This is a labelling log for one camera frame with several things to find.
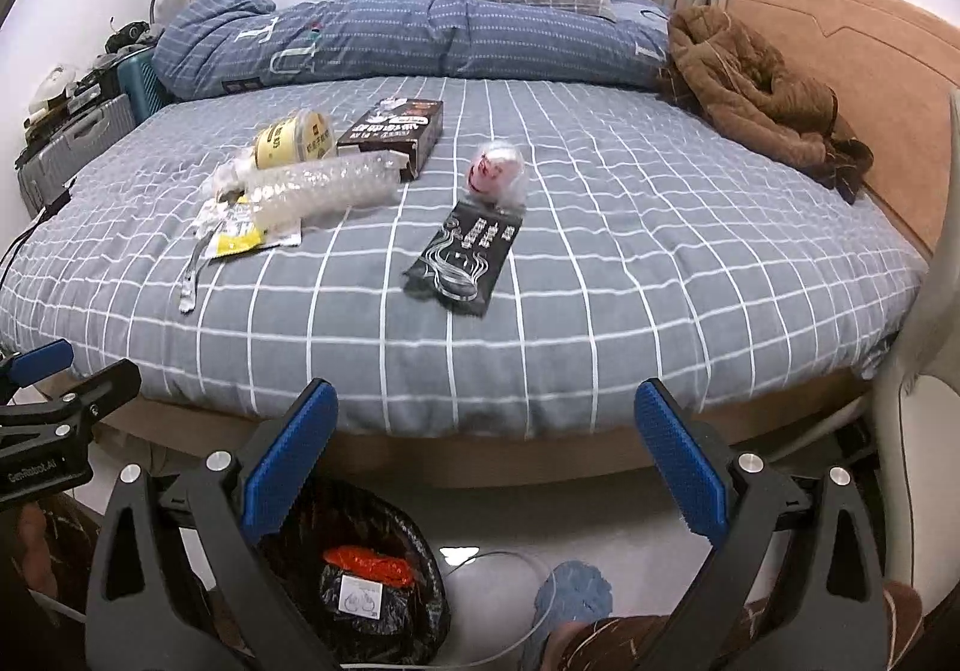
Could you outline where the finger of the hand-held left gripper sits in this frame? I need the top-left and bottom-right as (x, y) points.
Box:
(0, 345), (74, 389)
(0, 360), (143, 428)

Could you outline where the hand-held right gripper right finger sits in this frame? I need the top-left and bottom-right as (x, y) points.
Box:
(634, 377), (895, 671)

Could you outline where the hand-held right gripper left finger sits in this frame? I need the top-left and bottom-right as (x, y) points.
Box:
(85, 377), (341, 671)

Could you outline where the trash bin with black bag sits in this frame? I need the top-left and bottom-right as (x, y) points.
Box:
(259, 476), (451, 668)

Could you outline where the clear plastic spoon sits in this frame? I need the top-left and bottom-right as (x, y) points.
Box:
(178, 232), (215, 316)

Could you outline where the yellow white packet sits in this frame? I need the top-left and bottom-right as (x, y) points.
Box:
(196, 198), (302, 261)

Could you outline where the black snack packet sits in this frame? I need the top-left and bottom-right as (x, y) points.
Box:
(403, 198), (526, 318)

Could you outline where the clear bubble wrap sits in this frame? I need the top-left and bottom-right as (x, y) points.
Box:
(210, 150), (402, 230)

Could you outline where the yellow yogurt cup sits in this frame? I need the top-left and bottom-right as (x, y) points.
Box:
(253, 109), (335, 170)

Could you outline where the brown cookie box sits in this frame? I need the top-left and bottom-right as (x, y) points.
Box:
(336, 97), (445, 183)

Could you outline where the orange wrapper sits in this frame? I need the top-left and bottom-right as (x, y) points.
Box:
(324, 546), (416, 589)

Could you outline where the black packet with white label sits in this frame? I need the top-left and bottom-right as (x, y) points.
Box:
(315, 562), (410, 636)

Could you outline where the blue fuzzy slipper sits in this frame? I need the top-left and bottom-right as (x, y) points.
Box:
(525, 561), (617, 671)

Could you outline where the person's leg in brown pants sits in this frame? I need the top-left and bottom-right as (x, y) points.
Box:
(551, 581), (925, 671)

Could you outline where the grey suitcase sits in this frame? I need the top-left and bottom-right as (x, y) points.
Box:
(15, 92), (136, 215)

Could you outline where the white chair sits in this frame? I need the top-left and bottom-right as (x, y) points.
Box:
(874, 86), (960, 612)

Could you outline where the white object on suitcase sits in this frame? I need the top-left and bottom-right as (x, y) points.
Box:
(37, 65), (80, 104)

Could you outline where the teal suitcase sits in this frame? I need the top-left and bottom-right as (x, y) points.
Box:
(116, 52), (170, 128)

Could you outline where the black clutter on suitcase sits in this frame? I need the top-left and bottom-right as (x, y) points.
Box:
(103, 20), (156, 55)

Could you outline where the brown fleece coat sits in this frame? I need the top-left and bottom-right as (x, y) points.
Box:
(656, 4), (875, 203)

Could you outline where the blue checked duvet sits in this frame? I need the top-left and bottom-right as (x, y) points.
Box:
(154, 0), (672, 103)

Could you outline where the tan headboard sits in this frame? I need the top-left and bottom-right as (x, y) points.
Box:
(727, 0), (960, 252)

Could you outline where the black cable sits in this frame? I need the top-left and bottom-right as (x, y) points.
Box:
(0, 189), (72, 282)

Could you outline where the thin white cable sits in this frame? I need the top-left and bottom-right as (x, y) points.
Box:
(341, 549), (560, 668)

